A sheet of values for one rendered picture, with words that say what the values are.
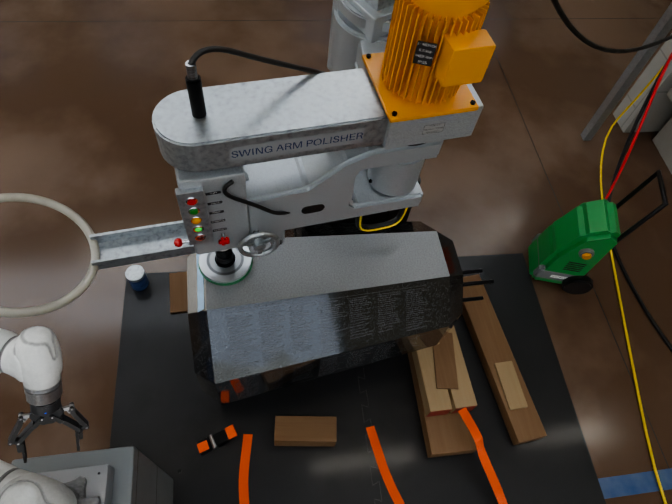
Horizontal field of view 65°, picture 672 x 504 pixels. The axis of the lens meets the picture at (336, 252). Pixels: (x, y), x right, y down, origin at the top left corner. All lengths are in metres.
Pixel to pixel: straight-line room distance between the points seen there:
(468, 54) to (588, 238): 1.87
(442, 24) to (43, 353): 1.30
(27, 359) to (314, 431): 1.53
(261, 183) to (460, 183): 2.17
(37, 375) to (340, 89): 1.14
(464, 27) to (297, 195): 0.73
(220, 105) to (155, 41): 3.02
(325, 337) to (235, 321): 0.38
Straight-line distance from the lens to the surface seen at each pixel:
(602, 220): 3.17
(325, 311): 2.24
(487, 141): 4.08
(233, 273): 2.19
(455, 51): 1.44
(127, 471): 2.07
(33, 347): 1.55
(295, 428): 2.71
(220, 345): 2.25
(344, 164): 1.74
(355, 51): 2.26
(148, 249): 2.07
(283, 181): 1.79
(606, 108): 4.23
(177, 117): 1.58
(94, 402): 3.04
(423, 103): 1.64
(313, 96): 1.63
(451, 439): 2.85
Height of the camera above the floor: 2.78
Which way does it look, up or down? 59 degrees down
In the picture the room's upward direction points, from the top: 10 degrees clockwise
